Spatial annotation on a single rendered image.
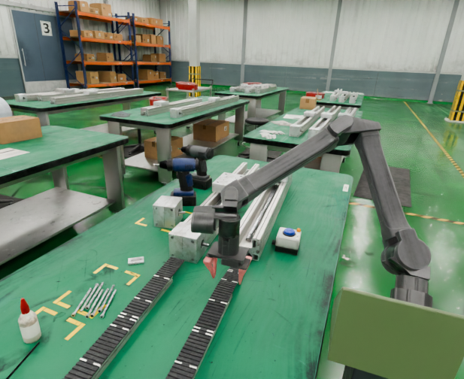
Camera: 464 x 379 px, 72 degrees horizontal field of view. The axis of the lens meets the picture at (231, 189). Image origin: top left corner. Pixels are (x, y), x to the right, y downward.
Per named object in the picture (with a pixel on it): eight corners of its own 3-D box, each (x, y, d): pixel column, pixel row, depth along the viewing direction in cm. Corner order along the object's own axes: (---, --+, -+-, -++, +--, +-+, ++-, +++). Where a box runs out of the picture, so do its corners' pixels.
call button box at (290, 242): (296, 256, 113) (298, 240, 110) (269, 250, 115) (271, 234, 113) (299, 244, 120) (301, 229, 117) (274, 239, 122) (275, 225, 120)
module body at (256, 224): (258, 261, 109) (260, 239, 105) (230, 255, 111) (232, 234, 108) (291, 183, 180) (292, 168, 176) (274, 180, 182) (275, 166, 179)
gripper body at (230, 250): (214, 247, 92) (215, 223, 89) (249, 253, 90) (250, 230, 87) (206, 259, 86) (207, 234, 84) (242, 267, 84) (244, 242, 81)
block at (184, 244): (203, 265, 105) (203, 241, 102) (169, 257, 109) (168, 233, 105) (213, 251, 113) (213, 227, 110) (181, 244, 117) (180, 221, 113)
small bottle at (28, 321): (31, 346, 74) (21, 306, 70) (19, 341, 75) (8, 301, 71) (45, 334, 77) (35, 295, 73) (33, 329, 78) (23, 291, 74)
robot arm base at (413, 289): (441, 317, 68) (421, 319, 79) (443, 280, 71) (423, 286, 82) (396, 306, 71) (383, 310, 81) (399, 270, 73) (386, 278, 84)
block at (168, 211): (181, 229, 126) (180, 207, 123) (153, 226, 128) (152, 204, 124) (188, 218, 136) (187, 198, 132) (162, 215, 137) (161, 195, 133)
